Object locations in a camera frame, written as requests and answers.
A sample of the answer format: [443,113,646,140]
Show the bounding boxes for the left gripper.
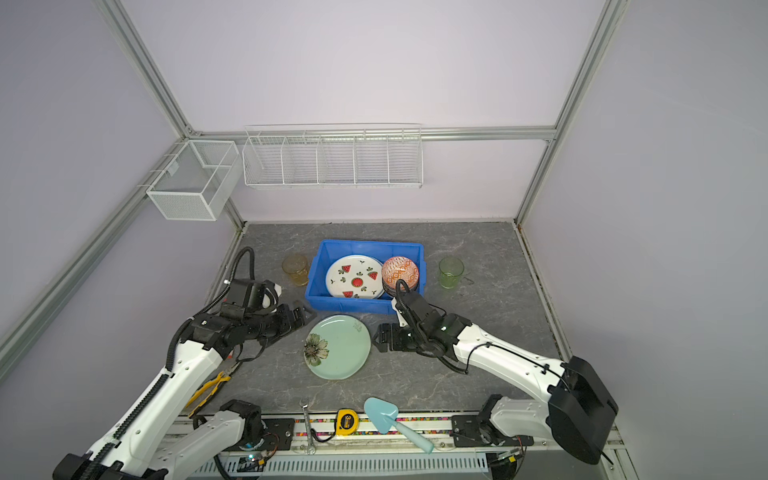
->
[245,300,317,348]

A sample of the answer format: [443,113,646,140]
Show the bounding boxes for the white mesh box basket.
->
[147,140,243,221]

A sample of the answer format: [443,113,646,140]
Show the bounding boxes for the yellow tape measure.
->
[334,409,360,436]

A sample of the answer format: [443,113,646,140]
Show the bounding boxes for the blue plastic bin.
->
[305,240,427,315]

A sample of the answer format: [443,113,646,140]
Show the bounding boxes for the white wire shelf basket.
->
[242,123,424,189]

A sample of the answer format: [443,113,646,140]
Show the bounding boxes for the watermelon pattern plate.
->
[325,255,384,299]

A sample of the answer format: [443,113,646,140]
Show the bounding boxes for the green pineapple plate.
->
[303,314,372,380]

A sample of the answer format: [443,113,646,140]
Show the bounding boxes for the orange blue patterned bowl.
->
[381,256,420,290]

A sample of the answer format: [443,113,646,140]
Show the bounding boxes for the white vent grille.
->
[224,452,490,479]

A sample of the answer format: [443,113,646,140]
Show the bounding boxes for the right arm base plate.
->
[451,415,534,448]

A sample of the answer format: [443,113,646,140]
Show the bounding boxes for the teal garden trowel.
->
[364,397,434,454]

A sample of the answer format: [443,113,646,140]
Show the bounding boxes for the silver wrench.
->
[299,400,316,455]

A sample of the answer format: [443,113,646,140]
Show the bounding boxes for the yellow handled pliers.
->
[183,371,231,418]

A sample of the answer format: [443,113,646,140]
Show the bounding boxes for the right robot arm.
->
[392,280,619,465]

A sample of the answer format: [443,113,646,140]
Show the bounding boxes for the red striped bowl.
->
[383,282,396,298]

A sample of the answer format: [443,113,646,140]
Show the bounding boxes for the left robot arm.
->
[52,247,313,479]

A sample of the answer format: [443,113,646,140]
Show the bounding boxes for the amber glass cup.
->
[281,253,310,287]

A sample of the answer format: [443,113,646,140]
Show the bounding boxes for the green glass cup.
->
[438,256,465,290]

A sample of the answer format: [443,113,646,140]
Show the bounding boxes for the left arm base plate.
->
[238,417,295,453]

